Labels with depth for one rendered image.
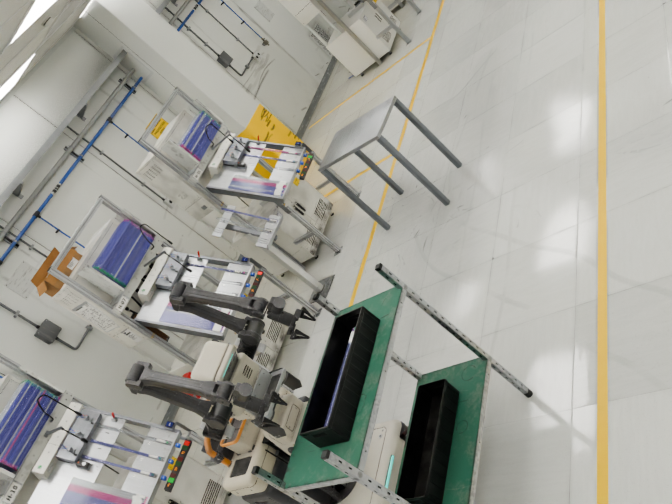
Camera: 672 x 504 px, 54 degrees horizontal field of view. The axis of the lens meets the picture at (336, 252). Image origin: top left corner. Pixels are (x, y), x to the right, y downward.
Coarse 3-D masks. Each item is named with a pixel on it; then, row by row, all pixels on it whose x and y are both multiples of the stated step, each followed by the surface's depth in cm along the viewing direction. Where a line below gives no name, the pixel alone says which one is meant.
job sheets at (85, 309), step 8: (80, 304) 498; (88, 304) 495; (80, 312) 507; (88, 312) 503; (96, 312) 500; (96, 320) 509; (104, 320) 507; (112, 320) 503; (104, 328) 517; (112, 328) 514; (128, 336) 516; (136, 336) 513
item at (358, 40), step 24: (288, 0) 828; (312, 0) 826; (360, 0) 804; (408, 0) 863; (360, 24) 827; (384, 24) 857; (336, 48) 862; (360, 48) 853; (384, 48) 844; (360, 72) 880
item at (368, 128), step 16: (368, 112) 517; (384, 112) 490; (352, 128) 522; (368, 128) 494; (336, 144) 527; (352, 144) 499; (368, 144) 482; (384, 144) 476; (336, 160) 507; (368, 160) 558; (400, 160) 484; (384, 176) 566; (416, 176) 491; (352, 192) 536; (400, 192) 574; (432, 192) 499; (368, 208) 543; (384, 224) 550
